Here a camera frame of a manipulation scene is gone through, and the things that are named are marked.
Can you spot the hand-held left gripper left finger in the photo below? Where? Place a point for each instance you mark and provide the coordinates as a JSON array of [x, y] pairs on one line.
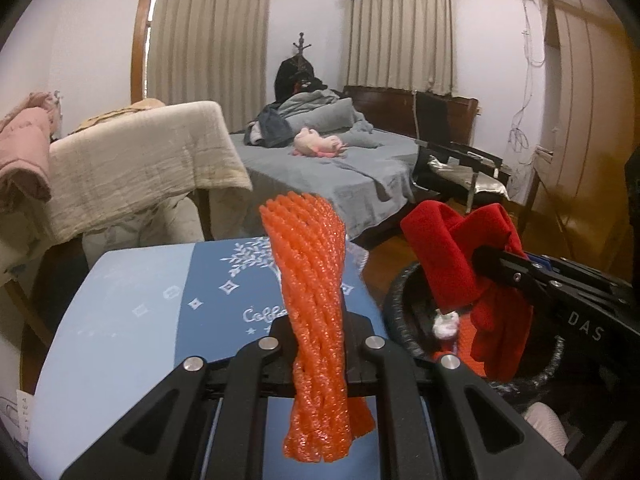
[[272, 347]]

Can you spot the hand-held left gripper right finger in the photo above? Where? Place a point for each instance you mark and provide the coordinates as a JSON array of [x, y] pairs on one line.
[[370, 347]]

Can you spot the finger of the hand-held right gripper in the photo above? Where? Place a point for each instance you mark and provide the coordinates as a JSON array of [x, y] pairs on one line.
[[575, 272], [510, 270]]

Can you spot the black trash bin with bag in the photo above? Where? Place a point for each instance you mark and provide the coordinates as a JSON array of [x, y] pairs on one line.
[[400, 310]]

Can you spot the orange foam net sleeve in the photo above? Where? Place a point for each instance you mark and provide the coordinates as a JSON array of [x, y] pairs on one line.
[[457, 342], [315, 310]]

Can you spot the red cloth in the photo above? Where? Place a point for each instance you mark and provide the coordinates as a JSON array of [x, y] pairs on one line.
[[450, 245]]

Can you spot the white crumpled tissue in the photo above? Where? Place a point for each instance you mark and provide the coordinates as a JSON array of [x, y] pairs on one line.
[[445, 325]]

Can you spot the grey quilted mat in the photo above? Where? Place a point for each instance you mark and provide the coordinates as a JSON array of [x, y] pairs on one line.
[[360, 260]]

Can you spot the wooden side table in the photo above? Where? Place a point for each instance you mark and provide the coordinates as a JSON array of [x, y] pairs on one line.
[[537, 180]]

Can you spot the pale pink knit cloth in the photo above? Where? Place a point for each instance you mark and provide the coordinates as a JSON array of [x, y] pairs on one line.
[[545, 427]]

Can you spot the silver cushion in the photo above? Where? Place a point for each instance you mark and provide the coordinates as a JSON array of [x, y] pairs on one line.
[[465, 175]]

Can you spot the blue tree print tablecloth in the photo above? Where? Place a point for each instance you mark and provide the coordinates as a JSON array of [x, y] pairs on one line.
[[150, 320]]

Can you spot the wooden wardrobe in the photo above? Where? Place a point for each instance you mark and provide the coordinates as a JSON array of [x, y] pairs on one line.
[[585, 110]]

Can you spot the grey bed sheet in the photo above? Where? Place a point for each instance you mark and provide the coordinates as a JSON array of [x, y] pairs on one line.
[[320, 180]]

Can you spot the beige upholstered chair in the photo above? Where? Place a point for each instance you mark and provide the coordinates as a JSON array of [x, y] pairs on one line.
[[140, 227]]

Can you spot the wooden bed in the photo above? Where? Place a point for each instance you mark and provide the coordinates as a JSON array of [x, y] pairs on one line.
[[390, 105]]

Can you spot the pink plush toy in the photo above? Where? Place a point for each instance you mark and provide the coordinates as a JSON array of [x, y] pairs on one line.
[[317, 142]]

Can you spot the dark clothes pile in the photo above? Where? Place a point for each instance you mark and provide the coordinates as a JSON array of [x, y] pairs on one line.
[[272, 130]]

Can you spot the beige blanket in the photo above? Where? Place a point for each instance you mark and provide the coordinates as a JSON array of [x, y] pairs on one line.
[[140, 160]]

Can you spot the grey duvet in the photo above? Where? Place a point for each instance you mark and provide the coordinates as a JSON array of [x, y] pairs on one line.
[[325, 110]]

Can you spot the narrow beige curtain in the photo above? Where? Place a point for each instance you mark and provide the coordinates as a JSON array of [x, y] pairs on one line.
[[400, 35]]

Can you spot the white printed bag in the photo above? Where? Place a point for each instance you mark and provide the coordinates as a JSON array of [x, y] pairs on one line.
[[17, 425]]

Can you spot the black coat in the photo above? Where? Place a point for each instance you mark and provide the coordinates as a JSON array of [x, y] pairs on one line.
[[295, 77]]

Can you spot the tan cloth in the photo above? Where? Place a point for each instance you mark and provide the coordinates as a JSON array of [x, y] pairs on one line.
[[125, 112]]

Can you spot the wooden coat rack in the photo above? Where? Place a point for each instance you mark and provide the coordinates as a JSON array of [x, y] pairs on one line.
[[301, 45]]

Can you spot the wide beige curtain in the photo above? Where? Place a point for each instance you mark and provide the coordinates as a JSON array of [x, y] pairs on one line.
[[210, 50]]

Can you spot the pink quilt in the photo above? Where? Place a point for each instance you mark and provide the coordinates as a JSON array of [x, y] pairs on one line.
[[22, 150]]

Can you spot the black metal frame chair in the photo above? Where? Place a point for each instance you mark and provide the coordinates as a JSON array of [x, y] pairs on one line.
[[430, 120]]

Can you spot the wooden window frame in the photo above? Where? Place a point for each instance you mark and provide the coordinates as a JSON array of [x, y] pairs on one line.
[[137, 45]]

